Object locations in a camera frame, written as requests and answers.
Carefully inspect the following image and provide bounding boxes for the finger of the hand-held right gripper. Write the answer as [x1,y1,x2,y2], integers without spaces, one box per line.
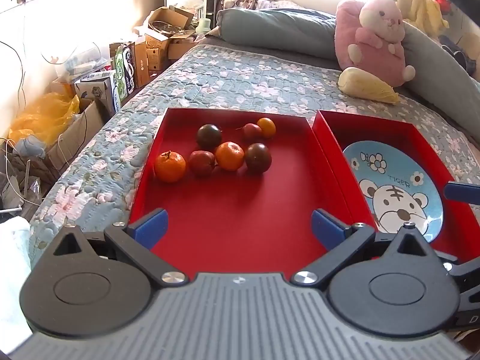
[443,181,480,207]
[437,255,480,306]

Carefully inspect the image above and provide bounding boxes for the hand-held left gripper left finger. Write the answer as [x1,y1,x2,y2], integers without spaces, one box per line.
[52,208,190,286]

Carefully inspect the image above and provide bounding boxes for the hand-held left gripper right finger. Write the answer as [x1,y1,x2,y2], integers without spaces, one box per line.
[290,209,436,287]

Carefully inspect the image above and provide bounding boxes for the blue cartoon tiger plate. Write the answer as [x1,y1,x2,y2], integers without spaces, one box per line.
[342,140,444,242]

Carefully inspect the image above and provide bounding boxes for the red cardboard box base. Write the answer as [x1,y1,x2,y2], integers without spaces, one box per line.
[312,110,480,267]

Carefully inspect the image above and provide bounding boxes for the red cardboard box lid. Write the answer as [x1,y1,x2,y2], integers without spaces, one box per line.
[128,107,355,280]

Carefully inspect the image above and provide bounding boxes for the mandarin with green stem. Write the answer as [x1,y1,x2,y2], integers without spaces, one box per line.
[154,151,187,184]

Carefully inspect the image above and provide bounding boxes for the dark purple plum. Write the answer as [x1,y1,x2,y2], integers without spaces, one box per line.
[245,143,272,174]
[196,124,223,150]

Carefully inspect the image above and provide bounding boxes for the large worn cardboard box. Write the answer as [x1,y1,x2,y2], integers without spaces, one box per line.
[46,98,106,171]

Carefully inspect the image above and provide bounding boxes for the small orange mandarin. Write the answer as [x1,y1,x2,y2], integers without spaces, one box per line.
[257,118,277,138]

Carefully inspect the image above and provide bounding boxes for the dark blue clothes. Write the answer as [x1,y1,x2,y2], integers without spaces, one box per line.
[440,34,479,76]

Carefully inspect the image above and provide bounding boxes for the napa cabbage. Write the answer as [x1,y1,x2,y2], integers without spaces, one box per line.
[338,67,400,104]

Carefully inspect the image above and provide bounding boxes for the white cloth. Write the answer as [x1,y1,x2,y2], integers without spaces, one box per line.
[0,215,34,347]

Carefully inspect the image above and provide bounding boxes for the white and blue box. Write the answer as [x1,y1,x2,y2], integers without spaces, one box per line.
[74,70,118,118]

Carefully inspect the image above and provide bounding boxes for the yellow plastic bag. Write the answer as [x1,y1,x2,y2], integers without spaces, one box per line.
[8,93,82,146]

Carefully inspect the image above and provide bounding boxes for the green and white carton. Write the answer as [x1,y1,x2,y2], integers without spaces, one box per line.
[110,42,136,99]

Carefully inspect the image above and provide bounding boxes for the floral quilted bedspread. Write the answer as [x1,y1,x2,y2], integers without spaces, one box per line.
[28,43,480,271]

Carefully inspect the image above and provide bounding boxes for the brown cardboard box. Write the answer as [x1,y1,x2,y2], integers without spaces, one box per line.
[133,34,170,88]

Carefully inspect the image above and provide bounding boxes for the pink plush rabbit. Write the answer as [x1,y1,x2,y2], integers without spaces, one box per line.
[334,0,416,87]

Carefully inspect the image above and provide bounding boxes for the clear plastic bin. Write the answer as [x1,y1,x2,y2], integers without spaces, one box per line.
[56,47,110,80]

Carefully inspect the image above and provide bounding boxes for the yellow plush toy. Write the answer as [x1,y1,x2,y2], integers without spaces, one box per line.
[390,0,451,39]

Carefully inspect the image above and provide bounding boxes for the metal pot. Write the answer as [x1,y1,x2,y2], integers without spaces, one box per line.
[149,20,178,37]

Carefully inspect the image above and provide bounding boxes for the grey-blue rolled duvet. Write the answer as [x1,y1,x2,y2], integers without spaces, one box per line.
[217,7,480,128]

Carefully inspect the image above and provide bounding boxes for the open cardboard box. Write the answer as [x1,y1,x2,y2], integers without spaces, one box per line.
[144,5,196,41]

